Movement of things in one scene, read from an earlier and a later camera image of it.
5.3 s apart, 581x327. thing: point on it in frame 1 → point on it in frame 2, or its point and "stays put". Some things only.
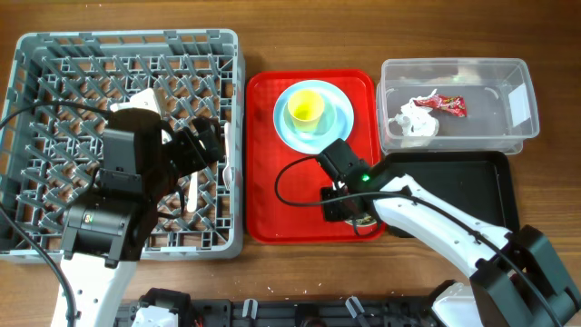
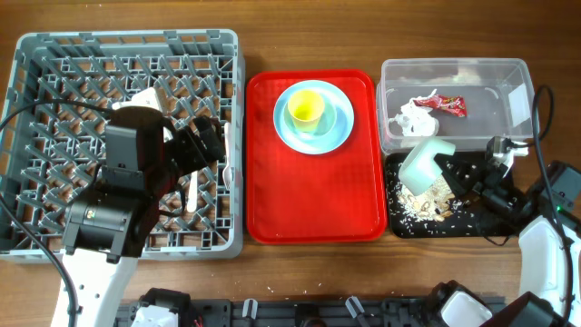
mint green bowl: x=363 y=222 → x=419 y=171
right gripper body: x=338 y=211 → x=497 y=192
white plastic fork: x=227 y=172 stays put
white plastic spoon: x=192 y=200 stays put
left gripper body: x=182 y=156 stays put
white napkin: x=415 y=120 stays put
